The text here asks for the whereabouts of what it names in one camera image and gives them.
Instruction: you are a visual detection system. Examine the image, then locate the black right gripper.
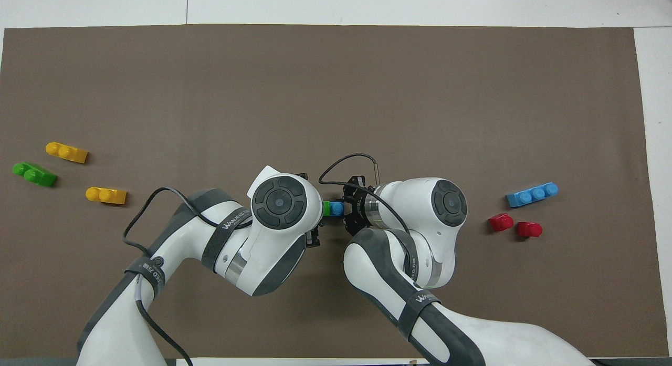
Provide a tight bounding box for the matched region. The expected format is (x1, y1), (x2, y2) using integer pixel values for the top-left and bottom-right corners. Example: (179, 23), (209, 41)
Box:
(341, 175), (375, 236)

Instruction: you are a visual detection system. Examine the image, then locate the blue three-stud toy block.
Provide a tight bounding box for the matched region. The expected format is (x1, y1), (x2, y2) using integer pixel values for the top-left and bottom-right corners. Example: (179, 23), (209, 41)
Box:
(506, 182), (560, 208)

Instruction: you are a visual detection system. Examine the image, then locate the yellow two-stud toy block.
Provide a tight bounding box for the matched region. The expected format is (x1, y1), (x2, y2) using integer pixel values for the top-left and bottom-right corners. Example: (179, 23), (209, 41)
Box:
(86, 186), (128, 205)
(46, 141), (89, 164)

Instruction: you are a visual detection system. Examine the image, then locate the brown table mat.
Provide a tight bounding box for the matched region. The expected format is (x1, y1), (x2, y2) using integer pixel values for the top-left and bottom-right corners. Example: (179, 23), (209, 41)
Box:
(0, 24), (670, 360)

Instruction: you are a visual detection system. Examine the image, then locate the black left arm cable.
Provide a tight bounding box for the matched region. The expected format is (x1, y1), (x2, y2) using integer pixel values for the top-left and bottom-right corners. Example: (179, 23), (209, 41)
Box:
(122, 186), (196, 366)

